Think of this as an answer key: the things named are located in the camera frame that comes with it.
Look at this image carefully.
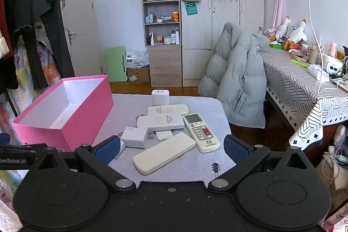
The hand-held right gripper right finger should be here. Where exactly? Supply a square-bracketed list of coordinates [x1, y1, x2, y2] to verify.
[208, 135, 309, 193]

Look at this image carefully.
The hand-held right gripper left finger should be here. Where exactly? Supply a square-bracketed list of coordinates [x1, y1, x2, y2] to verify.
[35, 135, 136, 193]

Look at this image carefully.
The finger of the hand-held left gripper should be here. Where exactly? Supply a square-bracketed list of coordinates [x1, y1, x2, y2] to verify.
[0, 134, 48, 152]

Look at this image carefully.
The cream remote control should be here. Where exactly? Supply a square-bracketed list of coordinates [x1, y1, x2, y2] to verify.
[182, 113, 220, 154]

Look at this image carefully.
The pink cardboard box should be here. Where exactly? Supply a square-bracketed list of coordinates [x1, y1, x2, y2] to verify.
[11, 74, 114, 152]

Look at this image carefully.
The white power bank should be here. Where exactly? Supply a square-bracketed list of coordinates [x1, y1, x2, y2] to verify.
[136, 113, 185, 131]

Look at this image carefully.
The white rounded plug charger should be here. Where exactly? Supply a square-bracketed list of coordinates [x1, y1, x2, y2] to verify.
[151, 87, 169, 107]

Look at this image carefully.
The white boxy plug charger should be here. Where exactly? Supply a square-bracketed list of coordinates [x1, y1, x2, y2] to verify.
[120, 127, 155, 149]

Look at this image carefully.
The small white card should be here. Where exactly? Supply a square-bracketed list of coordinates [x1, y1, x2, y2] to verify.
[156, 130, 174, 140]

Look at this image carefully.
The grey down jacket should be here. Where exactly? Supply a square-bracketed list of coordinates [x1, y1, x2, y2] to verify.
[198, 22, 270, 129]

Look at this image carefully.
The brown cardboard box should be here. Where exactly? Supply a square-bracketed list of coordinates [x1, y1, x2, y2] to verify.
[127, 67, 151, 84]

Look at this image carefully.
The floral quilt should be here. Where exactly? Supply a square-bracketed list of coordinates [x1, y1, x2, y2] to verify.
[0, 18, 62, 232]

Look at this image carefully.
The patterned white tablecloth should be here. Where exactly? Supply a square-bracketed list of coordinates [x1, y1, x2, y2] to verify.
[258, 44, 348, 151]

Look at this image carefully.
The green folding table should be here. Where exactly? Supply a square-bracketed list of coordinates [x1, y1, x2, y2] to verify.
[103, 46, 128, 82]

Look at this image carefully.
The stack of white packs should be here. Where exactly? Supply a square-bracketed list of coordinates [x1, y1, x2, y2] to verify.
[125, 50, 149, 68]

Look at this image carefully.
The wooden bookshelf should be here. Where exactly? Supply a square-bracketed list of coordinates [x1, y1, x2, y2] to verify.
[141, 0, 182, 87]

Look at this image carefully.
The white tissue box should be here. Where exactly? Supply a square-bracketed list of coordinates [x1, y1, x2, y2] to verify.
[307, 64, 329, 82]

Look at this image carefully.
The white goose plush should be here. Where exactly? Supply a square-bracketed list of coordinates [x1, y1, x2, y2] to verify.
[274, 16, 294, 42]
[284, 19, 308, 50]

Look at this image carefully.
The black hanging garment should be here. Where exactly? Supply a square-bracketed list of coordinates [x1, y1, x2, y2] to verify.
[3, 0, 49, 89]

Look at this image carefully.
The white desk device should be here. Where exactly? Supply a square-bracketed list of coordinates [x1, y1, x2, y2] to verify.
[322, 54, 344, 75]

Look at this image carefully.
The dark red garment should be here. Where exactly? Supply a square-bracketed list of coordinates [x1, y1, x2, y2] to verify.
[0, 0, 14, 58]

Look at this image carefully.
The light wooden wardrobe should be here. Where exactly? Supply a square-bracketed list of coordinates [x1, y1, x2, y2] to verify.
[178, 0, 265, 87]

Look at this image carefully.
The white door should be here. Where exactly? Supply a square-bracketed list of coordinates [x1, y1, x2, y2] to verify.
[60, 0, 102, 77]

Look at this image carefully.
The teal tag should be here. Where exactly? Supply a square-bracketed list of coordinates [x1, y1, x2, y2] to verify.
[184, 1, 197, 15]

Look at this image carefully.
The white cable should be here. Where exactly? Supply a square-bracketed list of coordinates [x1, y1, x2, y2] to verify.
[296, 0, 331, 91]

